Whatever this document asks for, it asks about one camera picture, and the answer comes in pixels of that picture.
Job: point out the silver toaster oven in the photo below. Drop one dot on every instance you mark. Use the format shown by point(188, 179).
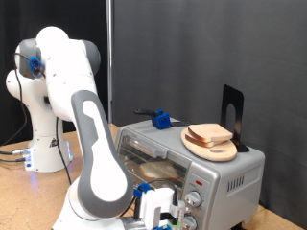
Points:
point(230, 166)

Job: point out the white bread slice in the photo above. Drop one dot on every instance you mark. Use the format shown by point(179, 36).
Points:
point(209, 131)
point(200, 142)
point(160, 170)

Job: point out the black glossy object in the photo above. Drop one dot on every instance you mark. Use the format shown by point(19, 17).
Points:
point(238, 227)

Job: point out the silver oven knob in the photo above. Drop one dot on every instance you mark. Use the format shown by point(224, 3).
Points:
point(193, 199)
point(191, 223)

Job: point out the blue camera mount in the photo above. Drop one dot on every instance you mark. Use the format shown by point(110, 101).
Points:
point(142, 189)

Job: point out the black metal bookend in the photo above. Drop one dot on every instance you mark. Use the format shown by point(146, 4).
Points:
point(238, 96)

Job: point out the round wooden cutting board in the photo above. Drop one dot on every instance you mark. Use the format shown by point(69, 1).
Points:
point(220, 154)

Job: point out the slotted spatula with blue block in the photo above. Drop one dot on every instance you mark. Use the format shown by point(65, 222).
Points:
point(160, 120)

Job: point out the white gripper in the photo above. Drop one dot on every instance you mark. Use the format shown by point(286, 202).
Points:
point(153, 201)

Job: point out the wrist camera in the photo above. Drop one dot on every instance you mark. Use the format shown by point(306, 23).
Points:
point(177, 212)

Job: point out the grey metal pole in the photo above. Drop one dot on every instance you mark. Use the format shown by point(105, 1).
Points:
point(110, 64)

